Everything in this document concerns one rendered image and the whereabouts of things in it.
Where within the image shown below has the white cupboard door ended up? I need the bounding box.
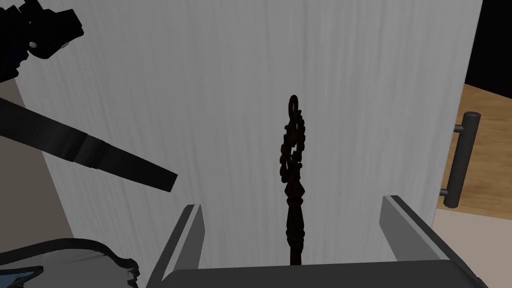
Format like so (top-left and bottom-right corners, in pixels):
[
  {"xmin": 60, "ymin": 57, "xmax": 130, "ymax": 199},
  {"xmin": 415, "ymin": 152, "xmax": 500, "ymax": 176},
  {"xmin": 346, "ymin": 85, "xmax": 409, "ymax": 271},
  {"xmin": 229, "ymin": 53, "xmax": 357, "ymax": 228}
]
[{"xmin": 15, "ymin": 0, "xmax": 484, "ymax": 288}]

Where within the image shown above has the wooden cupboard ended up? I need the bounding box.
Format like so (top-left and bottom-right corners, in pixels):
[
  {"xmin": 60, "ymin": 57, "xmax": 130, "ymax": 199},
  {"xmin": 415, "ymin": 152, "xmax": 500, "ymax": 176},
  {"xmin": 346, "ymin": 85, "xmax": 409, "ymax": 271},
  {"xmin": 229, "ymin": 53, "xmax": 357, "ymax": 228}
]
[{"xmin": 435, "ymin": 83, "xmax": 512, "ymax": 221}]

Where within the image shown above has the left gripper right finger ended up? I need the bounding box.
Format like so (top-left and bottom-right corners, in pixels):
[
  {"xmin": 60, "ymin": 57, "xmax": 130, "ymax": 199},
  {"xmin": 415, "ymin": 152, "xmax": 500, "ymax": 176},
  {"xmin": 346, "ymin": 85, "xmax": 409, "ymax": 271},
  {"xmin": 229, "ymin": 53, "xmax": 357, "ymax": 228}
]
[{"xmin": 379, "ymin": 194, "xmax": 453, "ymax": 264}]

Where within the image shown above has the grey bar handle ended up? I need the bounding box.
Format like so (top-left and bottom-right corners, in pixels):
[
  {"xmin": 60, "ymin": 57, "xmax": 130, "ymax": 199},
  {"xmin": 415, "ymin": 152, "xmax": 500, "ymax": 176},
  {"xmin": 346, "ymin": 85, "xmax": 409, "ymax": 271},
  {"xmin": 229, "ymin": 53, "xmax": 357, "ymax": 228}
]
[{"xmin": 439, "ymin": 111, "xmax": 483, "ymax": 210}]

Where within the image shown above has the dark ornate door handle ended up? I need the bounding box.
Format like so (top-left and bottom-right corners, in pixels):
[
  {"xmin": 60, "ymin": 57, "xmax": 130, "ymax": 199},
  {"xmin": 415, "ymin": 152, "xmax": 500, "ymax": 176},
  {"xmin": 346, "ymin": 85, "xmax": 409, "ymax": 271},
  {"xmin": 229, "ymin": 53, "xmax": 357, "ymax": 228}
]
[{"xmin": 278, "ymin": 94, "xmax": 307, "ymax": 267}]

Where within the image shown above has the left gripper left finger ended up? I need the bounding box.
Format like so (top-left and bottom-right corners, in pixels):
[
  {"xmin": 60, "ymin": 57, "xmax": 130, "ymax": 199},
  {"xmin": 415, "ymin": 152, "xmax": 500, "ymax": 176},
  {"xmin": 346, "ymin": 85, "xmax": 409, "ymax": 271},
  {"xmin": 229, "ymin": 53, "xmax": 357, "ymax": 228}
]
[{"xmin": 145, "ymin": 203, "xmax": 206, "ymax": 288}]

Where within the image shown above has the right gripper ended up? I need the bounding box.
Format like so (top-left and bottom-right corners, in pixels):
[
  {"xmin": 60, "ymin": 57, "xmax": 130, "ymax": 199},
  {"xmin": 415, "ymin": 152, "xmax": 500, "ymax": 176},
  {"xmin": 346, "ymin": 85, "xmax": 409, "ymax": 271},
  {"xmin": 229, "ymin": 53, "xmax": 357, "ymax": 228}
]
[{"xmin": 0, "ymin": 0, "xmax": 85, "ymax": 83}]

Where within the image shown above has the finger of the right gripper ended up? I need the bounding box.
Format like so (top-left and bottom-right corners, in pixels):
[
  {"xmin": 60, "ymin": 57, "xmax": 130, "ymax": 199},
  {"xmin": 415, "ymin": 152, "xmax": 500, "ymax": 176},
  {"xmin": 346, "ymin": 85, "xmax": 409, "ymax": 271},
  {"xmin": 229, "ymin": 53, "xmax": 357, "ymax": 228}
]
[{"xmin": 0, "ymin": 97, "xmax": 179, "ymax": 194}]

